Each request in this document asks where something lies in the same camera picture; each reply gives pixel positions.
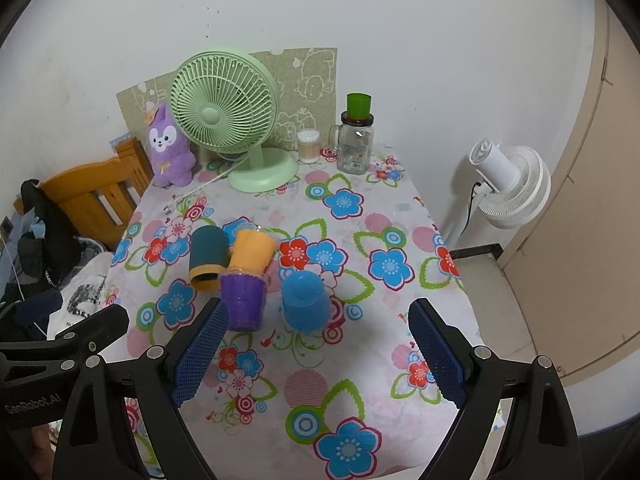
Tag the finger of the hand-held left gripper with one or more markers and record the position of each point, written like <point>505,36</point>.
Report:
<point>95,327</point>

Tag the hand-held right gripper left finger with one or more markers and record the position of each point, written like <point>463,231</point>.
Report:
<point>200,355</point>

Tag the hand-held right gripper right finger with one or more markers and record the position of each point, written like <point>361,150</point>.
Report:
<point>440,355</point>

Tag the purple plastic cup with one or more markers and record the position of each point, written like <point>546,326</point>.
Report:
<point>242,300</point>

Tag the dark green cup orange base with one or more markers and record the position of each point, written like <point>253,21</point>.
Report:
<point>210,250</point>

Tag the orange plastic cup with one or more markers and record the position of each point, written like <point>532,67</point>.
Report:
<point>252,252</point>

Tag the blue plastic cup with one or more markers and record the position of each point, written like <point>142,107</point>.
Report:
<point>305,305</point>

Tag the green plastic cup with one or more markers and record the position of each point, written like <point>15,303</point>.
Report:
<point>359,105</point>

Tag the white printed cloth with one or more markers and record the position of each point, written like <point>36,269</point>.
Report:
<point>85,290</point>

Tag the dark blue cloth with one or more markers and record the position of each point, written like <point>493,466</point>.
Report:
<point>30,305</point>

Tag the black jacket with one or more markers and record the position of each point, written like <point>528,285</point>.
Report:
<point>50,230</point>

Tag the orange wooden chair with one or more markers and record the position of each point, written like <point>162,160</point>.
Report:
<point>85,195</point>

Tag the floral tablecloth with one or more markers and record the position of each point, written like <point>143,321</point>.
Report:
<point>350,240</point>

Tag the white standing fan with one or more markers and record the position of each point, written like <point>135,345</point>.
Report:
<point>515,185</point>

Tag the purple plush toy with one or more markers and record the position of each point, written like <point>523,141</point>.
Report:
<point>167,155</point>

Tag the beige wooden door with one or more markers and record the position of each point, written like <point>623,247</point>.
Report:
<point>590,210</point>

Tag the glass mug jar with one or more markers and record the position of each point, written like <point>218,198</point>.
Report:
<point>355,155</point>

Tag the clear cotton swab container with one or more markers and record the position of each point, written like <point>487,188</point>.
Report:
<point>308,150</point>

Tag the light green desk fan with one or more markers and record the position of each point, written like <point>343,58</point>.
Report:
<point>220,115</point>

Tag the cartoon printed paper sheet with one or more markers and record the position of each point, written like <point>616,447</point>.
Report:
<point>310,85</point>

